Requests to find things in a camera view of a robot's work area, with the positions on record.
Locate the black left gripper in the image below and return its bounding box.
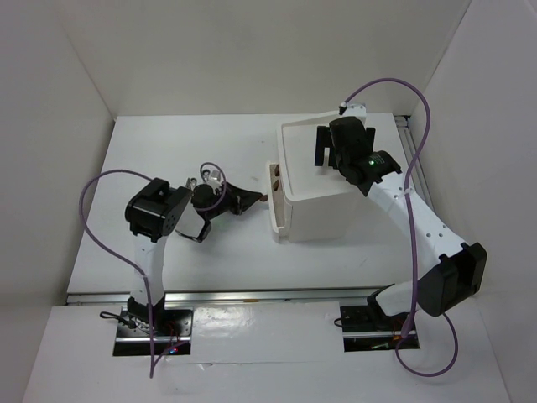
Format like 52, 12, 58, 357
205, 181, 261, 220

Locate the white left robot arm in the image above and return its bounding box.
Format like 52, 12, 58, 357
125, 177, 268, 335

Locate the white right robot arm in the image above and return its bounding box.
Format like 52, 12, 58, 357
315, 116, 487, 336

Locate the large silver ratchet wrench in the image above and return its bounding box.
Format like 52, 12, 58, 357
201, 169, 211, 181

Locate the small silver wrench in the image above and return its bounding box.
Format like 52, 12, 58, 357
185, 178, 197, 190

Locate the white drawer cabinet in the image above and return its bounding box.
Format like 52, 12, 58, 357
274, 111, 361, 243

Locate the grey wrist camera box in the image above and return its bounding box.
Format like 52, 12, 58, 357
207, 170, 223, 189

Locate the aluminium side rail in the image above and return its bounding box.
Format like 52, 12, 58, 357
394, 115, 416, 149

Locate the aluminium front rail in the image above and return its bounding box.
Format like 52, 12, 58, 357
65, 287, 382, 306

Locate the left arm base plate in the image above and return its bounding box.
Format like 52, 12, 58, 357
112, 305, 195, 358

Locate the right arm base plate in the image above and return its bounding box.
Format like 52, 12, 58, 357
334, 306, 407, 353

